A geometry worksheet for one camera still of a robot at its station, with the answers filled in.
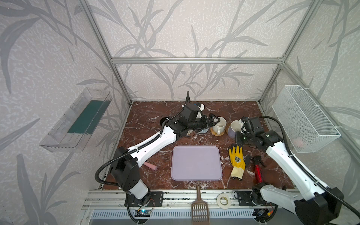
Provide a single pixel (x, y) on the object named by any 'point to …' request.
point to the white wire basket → (307, 127)
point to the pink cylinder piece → (152, 166)
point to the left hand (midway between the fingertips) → (217, 119)
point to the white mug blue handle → (204, 131)
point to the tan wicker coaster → (212, 131)
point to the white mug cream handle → (219, 128)
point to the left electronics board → (143, 213)
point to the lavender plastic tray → (196, 163)
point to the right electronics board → (263, 213)
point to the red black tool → (258, 164)
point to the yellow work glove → (237, 162)
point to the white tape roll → (223, 206)
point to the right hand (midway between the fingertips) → (235, 133)
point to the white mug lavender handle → (235, 125)
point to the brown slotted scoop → (200, 211)
